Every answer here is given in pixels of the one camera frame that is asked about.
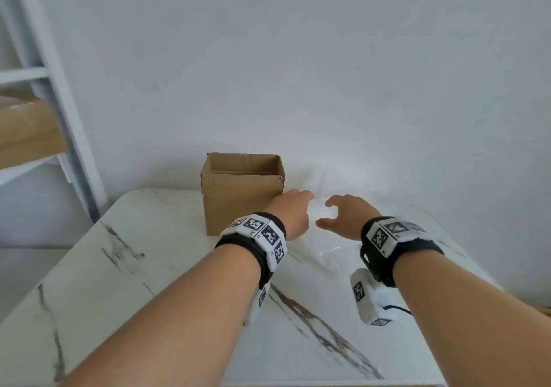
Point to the black left wristband, marker tiles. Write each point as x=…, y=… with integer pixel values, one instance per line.
x=258, y=225

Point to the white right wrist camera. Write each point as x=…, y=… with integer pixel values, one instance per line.
x=368, y=300

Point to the taped brown shelf carton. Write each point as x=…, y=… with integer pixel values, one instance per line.
x=30, y=132

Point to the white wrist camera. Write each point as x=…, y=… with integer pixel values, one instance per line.
x=262, y=296
x=368, y=300

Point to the person's left hand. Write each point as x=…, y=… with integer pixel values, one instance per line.
x=290, y=214

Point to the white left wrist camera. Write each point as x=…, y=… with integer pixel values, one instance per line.
x=262, y=296

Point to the brown cardboard box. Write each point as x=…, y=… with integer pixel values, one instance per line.
x=232, y=201

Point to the person's right forearm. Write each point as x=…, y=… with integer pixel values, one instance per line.
x=473, y=326

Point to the black right wristband, marker tiles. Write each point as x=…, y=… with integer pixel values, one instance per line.
x=387, y=236

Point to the person's right hand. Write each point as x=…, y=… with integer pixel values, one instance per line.
x=351, y=218

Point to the white metal shelf unit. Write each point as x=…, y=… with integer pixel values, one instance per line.
x=60, y=98

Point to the black wristband, marker tiles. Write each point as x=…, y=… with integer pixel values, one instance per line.
x=387, y=236
x=258, y=225

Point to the person's left forearm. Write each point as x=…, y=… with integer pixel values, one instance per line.
x=172, y=322

